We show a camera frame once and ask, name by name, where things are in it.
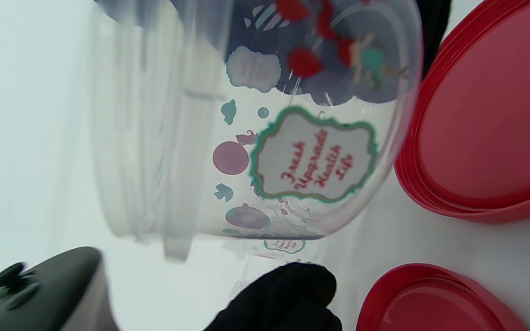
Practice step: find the black white hand controller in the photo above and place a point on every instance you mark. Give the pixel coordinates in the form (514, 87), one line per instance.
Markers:
(48, 289)

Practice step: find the small clear printed food container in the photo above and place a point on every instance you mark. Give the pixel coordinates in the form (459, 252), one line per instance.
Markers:
(311, 156)

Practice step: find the person's right hand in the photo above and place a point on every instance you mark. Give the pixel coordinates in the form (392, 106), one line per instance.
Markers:
(435, 23)

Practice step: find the small red container lid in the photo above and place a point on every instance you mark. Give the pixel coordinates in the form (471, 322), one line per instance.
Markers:
(430, 303)

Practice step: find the person's left hand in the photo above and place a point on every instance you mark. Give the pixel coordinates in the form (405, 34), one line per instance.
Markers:
(288, 299)

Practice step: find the medium red container lid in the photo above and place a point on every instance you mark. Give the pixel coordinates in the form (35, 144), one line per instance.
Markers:
(490, 115)

